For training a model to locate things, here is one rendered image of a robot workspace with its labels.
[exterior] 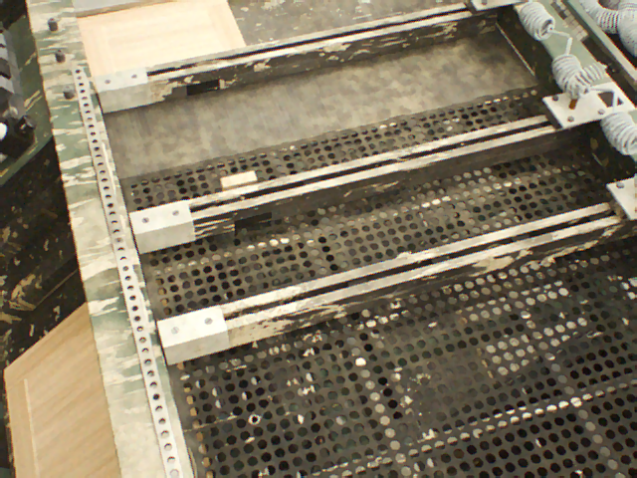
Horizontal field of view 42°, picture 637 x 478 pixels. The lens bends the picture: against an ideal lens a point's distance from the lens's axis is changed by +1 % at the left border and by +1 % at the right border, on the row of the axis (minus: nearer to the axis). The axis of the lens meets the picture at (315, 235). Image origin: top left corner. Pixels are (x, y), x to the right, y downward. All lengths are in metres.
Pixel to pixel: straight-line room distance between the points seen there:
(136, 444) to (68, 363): 0.63
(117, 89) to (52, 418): 0.81
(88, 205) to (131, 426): 0.54
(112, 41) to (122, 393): 1.07
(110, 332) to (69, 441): 0.47
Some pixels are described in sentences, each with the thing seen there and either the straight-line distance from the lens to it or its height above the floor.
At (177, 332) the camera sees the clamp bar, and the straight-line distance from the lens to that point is 1.61.
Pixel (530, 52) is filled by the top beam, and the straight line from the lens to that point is 2.27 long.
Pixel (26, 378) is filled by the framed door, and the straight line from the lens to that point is 2.25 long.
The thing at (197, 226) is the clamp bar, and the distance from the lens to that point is 1.79.
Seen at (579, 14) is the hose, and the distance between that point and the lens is 2.06.
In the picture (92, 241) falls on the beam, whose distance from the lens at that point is 1.80.
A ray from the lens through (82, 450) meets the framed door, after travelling 2.02.
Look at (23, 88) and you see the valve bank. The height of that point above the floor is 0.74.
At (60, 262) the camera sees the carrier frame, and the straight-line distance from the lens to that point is 2.21.
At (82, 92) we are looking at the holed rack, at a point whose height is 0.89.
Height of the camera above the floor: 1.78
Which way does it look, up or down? 19 degrees down
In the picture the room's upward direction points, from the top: 53 degrees clockwise
